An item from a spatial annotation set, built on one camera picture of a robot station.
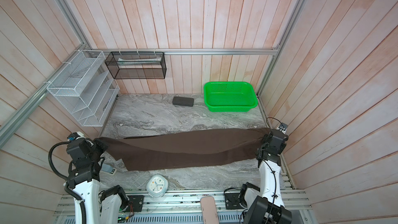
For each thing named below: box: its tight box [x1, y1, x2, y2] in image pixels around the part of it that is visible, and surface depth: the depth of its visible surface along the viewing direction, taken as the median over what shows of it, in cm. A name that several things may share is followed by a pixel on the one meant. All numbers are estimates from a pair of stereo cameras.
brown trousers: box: [95, 128, 266, 172], surface depth 88 cm
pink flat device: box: [200, 196, 220, 224], surface depth 71 cm
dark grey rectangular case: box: [172, 96, 195, 107], surface depth 117 cm
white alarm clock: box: [146, 174, 169, 199], surface depth 78 cm
